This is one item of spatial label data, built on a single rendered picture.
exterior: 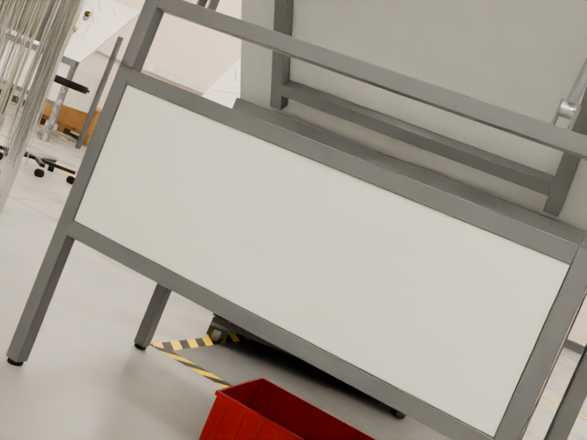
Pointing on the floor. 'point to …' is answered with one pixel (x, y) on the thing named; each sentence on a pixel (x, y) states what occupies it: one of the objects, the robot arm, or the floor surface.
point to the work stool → (56, 130)
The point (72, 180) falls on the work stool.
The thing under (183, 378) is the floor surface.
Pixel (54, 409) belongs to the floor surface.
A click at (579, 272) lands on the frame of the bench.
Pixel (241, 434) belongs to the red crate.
